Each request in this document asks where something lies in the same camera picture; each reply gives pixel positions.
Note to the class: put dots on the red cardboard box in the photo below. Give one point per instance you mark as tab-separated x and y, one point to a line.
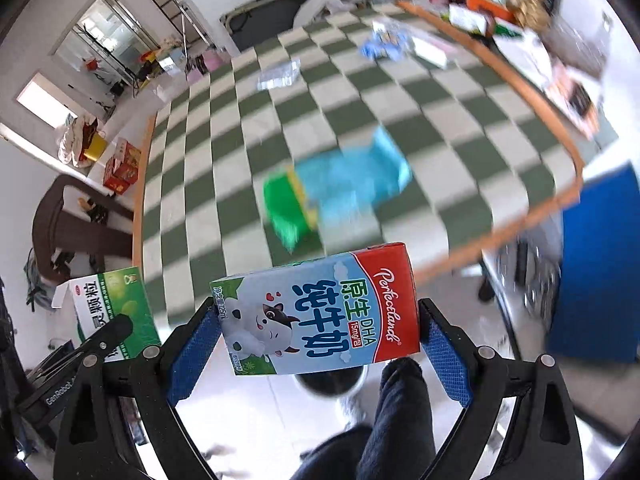
122	167

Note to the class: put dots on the green white medicine box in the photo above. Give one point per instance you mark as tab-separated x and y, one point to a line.
125	300

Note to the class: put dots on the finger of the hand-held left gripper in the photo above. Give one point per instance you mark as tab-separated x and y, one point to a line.
117	329

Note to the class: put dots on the light blue cardboard box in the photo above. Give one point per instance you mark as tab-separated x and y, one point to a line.
169	63

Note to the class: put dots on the round trash bin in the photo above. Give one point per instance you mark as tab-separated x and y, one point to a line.
325	385

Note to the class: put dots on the green checkered table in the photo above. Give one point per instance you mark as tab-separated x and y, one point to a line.
225	160

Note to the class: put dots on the blue red milk carton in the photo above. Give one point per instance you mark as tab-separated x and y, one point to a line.
320	310

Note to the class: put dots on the clear plastic bag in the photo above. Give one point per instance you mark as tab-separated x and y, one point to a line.
575	45

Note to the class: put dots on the person's leg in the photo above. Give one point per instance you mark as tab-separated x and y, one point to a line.
395	425

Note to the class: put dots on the white toothpaste box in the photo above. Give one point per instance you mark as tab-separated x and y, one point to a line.
430	50

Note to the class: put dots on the dark wooden chair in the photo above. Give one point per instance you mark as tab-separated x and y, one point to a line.
45	230

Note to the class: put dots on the green blue plastic bag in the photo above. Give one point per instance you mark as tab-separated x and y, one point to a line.
340	185

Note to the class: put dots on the orange box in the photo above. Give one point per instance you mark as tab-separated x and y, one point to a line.
495	9

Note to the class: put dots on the golden figurine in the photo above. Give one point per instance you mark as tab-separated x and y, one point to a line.
530	10

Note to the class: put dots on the blue cartoon packet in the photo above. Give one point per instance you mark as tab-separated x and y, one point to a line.
382	42

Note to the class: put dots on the white crumpled tissue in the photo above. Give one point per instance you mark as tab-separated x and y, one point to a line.
525	55

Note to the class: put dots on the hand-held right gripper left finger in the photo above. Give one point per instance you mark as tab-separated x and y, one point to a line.
195	355

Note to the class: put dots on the orange watch packet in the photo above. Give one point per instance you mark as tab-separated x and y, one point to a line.
575	102

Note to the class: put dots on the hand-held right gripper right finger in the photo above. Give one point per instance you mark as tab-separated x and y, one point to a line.
445	360

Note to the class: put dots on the green packet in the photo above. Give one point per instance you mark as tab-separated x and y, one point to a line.
507	27

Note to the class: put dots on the silver blister pack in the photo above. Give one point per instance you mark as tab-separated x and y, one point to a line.
280	75

